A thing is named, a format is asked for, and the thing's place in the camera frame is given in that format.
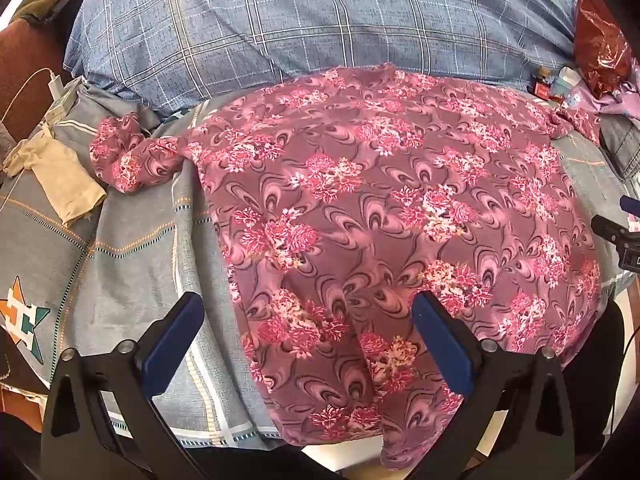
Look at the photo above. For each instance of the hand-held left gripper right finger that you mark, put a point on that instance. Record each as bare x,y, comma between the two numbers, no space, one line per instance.
442,345

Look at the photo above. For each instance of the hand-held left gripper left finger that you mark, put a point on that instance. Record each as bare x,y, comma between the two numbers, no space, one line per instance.
172,345

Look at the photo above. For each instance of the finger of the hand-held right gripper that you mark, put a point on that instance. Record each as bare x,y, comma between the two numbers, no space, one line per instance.
607,227
630,204

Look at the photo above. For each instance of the pink floral garment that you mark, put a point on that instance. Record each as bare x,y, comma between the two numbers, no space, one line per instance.
350,185

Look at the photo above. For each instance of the blue denim cloth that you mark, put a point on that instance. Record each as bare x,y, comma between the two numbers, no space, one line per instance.
622,145

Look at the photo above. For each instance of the grey patterned bedsheet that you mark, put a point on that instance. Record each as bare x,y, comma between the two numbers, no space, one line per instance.
125,270

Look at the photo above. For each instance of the purple printed cloth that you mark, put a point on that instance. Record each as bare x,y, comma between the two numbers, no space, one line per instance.
615,102

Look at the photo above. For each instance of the small red box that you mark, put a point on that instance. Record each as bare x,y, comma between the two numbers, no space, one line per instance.
540,89

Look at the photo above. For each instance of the red plastic bag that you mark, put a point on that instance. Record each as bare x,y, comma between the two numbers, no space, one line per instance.
597,45

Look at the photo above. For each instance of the beige small cloth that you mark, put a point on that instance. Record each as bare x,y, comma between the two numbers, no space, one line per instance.
60,180

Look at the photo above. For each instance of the white charger plug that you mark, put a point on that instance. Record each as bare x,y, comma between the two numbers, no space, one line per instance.
56,87

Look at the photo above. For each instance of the brown headboard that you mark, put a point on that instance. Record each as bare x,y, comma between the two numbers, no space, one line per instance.
30,50

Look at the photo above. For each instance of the blue plaid quilt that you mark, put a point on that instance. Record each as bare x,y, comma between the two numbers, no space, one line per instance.
250,25

